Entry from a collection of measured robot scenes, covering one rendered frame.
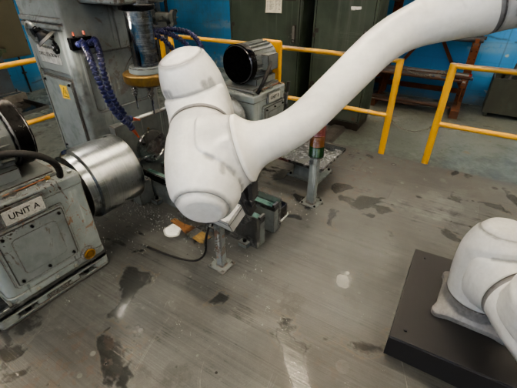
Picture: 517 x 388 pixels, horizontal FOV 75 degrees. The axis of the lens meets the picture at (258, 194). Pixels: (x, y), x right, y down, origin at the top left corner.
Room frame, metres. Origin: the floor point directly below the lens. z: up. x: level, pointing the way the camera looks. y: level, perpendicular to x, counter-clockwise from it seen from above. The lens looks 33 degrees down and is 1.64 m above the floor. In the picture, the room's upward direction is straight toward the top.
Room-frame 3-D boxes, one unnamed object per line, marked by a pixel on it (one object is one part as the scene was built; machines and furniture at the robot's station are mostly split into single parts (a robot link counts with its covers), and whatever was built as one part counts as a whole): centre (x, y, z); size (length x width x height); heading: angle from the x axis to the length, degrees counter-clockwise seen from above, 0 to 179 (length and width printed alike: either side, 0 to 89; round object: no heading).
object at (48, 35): (1.23, 0.71, 1.46); 0.18 x 0.11 x 0.13; 55
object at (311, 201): (1.22, -0.23, 1.01); 0.08 x 0.08 x 0.42; 55
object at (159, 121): (1.38, 0.51, 0.97); 0.30 x 0.11 x 0.34; 145
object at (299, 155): (1.49, -0.26, 0.86); 0.27 x 0.24 x 0.12; 145
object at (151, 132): (1.35, 0.46, 1.01); 0.15 x 0.02 x 0.15; 145
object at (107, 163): (1.00, 0.59, 1.04); 0.37 x 0.25 x 0.25; 145
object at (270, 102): (1.78, 0.04, 0.99); 0.35 x 0.31 x 0.37; 145
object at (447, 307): (0.62, -0.59, 0.91); 0.22 x 0.18 x 0.06; 145
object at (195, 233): (1.03, 0.27, 0.80); 0.21 x 0.05 x 0.01; 51
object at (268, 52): (1.79, -0.01, 1.16); 0.33 x 0.26 x 0.42; 145
